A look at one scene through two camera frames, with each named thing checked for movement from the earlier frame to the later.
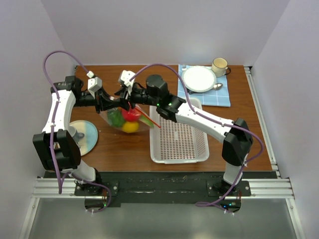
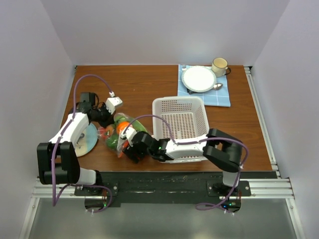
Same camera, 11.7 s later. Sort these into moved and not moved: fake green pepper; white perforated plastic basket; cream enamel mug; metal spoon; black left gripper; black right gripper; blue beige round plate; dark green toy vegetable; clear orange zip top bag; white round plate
Moved: fake green pepper; black left gripper; dark green toy vegetable; black right gripper; clear orange zip top bag
Not moved: cream enamel mug; metal spoon; white perforated plastic basket; white round plate; blue beige round plate
